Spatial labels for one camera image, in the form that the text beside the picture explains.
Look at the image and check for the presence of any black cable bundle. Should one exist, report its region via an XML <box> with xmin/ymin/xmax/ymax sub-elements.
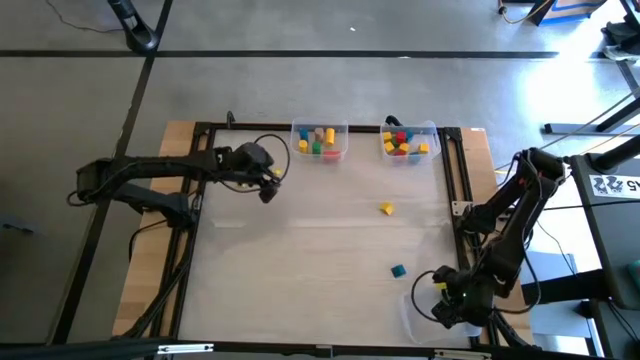
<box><xmin>489</xmin><ymin>314</ymin><xmax>534</xmax><ymax>349</ymax></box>
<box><xmin>119</xmin><ymin>259</ymin><xmax>196</xmax><ymax>341</ymax></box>

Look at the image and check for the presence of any clear plastic bin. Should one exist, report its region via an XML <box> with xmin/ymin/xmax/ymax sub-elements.
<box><xmin>379</xmin><ymin>119</ymin><xmax>442</xmax><ymax>167</ymax></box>
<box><xmin>289</xmin><ymin>116</ymin><xmax>350</xmax><ymax>164</ymax></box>
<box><xmin>398</xmin><ymin>289</ymin><xmax>484</xmax><ymax>347</ymax></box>

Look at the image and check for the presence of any black overhead rig frame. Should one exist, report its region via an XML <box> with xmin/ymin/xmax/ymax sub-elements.
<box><xmin>0</xmin><ymin>337</ymin><xmax>640</xmax><ymax>360</ymax></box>

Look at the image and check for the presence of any blue cart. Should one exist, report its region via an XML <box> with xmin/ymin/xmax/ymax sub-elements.
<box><xmin>527</xmin><ymin>0</ymin><xmax>609</xmax><ymax>27</ymax></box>

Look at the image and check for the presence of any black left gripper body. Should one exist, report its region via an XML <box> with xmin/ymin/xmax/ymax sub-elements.
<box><xmin>222</xmin><ymin>142</ymin><xmax>275</xmax><ymax>184</ymax></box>

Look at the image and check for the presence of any white code label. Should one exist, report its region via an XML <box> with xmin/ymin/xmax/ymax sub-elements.
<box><xmin>588</xmin><ymin>173</ymin><xmax>640</xmax><ymax>200</ymax></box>

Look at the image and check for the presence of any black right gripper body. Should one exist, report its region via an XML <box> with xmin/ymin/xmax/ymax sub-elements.
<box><xmin>452</xmin><ymin>277</ymin><xmax>497</xmax><ymax>326</ymax></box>

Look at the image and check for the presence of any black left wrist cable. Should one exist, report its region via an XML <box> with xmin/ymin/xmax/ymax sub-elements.
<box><xmin>252</xmin><ymin>132</ymin><xmax>292</xmax><ymax>182</ymax></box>

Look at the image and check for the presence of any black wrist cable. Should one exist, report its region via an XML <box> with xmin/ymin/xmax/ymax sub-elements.
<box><xmin>410</xmin><ymin>270</ymin><xmax>441</xmax><ymax>324</ymax></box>
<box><xmin>252</xmin><ymin>132</ymin><xmax>292</xmax><ymax>182</ymax></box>

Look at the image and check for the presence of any yellow floor cable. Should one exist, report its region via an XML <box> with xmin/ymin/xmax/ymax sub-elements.
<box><xmin>497</xmin><ymin>0</ymin><xmax>544</xmax><ymax>26</ymax></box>

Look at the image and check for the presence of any silver aluminium extrusion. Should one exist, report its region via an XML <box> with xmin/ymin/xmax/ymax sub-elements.
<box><xmin>433</xmin><ymin>349</ymin><xmax>492</xmax><ymax>360</ymax></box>
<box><xmin>156</xmin><ymin>342</ymin><xmax>215</xmax><ymax>356</ymax></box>

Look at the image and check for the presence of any thin black floor cable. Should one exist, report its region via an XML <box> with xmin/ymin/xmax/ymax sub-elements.
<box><xmin>45</xmin><ymin>0</ymin><xmax>126</xmax><ymax>35</ymax></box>

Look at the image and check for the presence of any black table frame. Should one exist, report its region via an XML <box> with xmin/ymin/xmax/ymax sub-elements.
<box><xmin>149</xmin><ymin>121</ymin><xmax>531</xmax><ymax>349</ymax></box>

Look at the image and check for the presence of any black desk leg frame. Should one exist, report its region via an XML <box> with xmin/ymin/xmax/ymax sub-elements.
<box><xmin>543</xmin><ymin>94</ymin><xmax>640</xmax><ymax>136</ymax></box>

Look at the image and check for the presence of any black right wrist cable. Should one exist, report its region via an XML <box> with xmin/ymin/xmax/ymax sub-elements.
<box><xmin>410</xmin><ymin>270</ymin><xmax>441</xmax><ymax>324</ymax></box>

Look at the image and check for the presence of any black side desk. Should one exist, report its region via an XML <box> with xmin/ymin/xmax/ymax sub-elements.
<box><xmin>569</xmin><ymin>149</ymin><xmax>640</xmax><ymax>311</ymax></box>

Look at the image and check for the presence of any person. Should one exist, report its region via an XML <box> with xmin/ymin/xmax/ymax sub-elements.
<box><xmin>601</xmin><ymin>19</ymin><xmax>640</xmax><ymax>64</ymax></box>

